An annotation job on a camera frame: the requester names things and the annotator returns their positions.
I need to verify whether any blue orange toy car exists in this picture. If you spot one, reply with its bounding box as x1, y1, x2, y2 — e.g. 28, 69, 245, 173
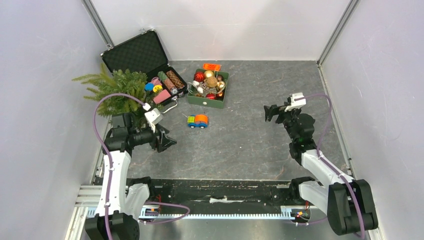
187, 114, 209, 129

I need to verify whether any green ornament box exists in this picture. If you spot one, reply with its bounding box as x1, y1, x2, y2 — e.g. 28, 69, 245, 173
187, 68, 230, 109

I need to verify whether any small green christmas tree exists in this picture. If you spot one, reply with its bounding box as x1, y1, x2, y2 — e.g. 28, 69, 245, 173
72, 63, 164, 117

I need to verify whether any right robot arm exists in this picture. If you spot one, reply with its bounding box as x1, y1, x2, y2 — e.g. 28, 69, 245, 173
263, 104, 379, 236

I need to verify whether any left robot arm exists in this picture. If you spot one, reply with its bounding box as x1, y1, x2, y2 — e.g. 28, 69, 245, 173
84, 108, 177, 240

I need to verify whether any pink card deck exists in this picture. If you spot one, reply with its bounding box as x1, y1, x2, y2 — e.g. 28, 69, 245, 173
153, 89, 171, 105

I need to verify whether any yellow big blind button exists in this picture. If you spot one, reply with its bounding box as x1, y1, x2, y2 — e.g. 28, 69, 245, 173
152, 84, 163, 93

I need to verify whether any blue dealer button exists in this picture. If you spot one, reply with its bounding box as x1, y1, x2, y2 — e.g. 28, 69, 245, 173
144, 82, 155, 92

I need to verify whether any red glitter bauble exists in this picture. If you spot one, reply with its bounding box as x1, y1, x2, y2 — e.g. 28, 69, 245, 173
193, 71, 205, 83

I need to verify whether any twine ball ornament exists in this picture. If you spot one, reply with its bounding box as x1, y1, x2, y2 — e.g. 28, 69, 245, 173
204, 76, 218, 88

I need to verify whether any orange plastic piece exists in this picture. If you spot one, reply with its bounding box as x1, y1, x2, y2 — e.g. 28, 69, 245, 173
202, 63, 221, 72

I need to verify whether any gold bauble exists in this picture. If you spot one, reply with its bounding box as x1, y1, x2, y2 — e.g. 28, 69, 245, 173
203, 70, 215, 79

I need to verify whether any black poker chip case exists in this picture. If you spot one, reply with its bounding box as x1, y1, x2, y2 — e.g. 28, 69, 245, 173
100, 29, 189, 106

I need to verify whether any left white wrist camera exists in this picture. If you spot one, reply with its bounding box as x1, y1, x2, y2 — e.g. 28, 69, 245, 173
144, 108, 164, 133

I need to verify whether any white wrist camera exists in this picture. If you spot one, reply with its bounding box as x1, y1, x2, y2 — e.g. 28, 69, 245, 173
284, 92, 307, 112
144, 108, 164, 133

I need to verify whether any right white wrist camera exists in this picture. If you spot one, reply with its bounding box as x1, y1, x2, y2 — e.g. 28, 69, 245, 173
284, 92, 307, 112

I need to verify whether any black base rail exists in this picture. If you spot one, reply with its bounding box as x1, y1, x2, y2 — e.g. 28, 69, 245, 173
92, 177, 322, 216

